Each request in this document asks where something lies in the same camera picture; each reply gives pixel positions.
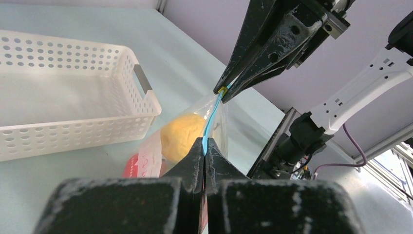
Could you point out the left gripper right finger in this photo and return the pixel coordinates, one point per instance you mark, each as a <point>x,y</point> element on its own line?
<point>239,205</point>

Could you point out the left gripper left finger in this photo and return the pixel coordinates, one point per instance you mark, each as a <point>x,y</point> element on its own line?
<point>171,204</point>

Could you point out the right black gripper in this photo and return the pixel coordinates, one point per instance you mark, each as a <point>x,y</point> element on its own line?
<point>277,35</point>

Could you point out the clear zip top bag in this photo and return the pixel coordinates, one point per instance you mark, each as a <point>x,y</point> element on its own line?
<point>212,110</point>

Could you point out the large red toy apple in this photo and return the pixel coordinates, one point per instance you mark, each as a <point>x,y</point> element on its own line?
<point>144,166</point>

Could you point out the yellow toy lemon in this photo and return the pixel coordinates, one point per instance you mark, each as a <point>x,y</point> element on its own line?
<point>179,135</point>

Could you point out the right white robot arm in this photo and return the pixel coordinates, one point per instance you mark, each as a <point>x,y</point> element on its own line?
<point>310,131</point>

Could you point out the white perforated plastic basket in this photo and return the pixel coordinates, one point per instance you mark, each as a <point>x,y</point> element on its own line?
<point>59,94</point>

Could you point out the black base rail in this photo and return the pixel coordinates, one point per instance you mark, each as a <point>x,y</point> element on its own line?
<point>264,167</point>

